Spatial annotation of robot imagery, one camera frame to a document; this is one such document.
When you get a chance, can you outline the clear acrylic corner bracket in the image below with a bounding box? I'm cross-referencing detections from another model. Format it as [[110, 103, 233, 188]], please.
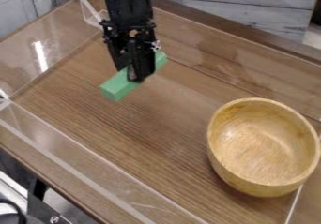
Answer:
[[79, 0, 109, 30]]

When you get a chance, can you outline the black table leg bracket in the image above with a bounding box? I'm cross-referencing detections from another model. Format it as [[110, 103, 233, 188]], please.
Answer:
[[28, 179, 73, 224]]

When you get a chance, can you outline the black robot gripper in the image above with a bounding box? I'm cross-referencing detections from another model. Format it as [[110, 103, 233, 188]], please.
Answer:
[[101, 0, 160, 82]]

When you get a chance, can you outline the clear acrylic tray wall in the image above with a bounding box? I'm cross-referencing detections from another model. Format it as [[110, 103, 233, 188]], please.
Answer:
[[0, 98, 205, 224]]

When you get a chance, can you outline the black cable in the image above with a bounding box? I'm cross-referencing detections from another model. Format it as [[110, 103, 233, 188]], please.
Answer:
[[0, 199, 30, 224]]

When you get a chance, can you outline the brown wooden bowl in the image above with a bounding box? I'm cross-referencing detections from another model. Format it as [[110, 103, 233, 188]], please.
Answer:
[[208, 97, 321, 198]]

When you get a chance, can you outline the green rectangular block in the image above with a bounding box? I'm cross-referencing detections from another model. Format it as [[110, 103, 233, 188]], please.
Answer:
[[101, 51, 169, 101]]

